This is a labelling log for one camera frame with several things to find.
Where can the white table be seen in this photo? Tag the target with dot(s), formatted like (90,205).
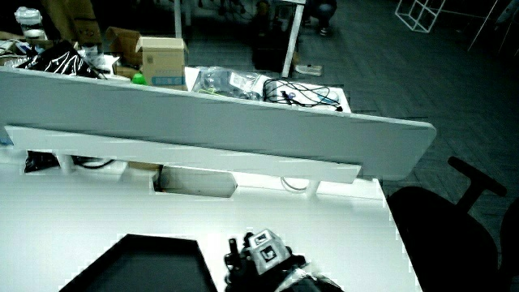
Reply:
(344,101)

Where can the clear plastic bag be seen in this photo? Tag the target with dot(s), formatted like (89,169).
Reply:
(227,83)

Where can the green round object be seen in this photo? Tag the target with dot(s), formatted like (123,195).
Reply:
(139,79)

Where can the white desk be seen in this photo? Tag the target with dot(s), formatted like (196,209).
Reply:
(308,219)

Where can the open brown cardboard box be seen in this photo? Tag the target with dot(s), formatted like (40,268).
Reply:
(125,44)

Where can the person's right forearm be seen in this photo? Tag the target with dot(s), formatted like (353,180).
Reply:
(314,284)

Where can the cardboard box with blue label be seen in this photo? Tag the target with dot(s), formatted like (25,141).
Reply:
(164,61)

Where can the person's right hand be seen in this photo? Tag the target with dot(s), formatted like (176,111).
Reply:
(265,253)

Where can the white flat item on floor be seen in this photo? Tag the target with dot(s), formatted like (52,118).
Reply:
(308,69)

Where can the black office chair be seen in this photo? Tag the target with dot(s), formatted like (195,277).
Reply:
(442,239)

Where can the white desk divider panel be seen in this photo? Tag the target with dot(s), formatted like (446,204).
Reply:
(227,121)

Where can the small black bag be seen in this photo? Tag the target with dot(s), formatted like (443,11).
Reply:
(38,161)

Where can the black flat tray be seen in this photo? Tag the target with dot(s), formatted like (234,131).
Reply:
(142,267)

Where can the white raised shelf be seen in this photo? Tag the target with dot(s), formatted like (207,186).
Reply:
(182,156)

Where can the black plastic bag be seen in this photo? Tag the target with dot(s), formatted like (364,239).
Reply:
(61,61)

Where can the white table leg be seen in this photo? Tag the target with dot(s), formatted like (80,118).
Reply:
(292,40)

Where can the tall brown cardboard box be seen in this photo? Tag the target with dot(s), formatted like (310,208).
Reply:
(81,20)

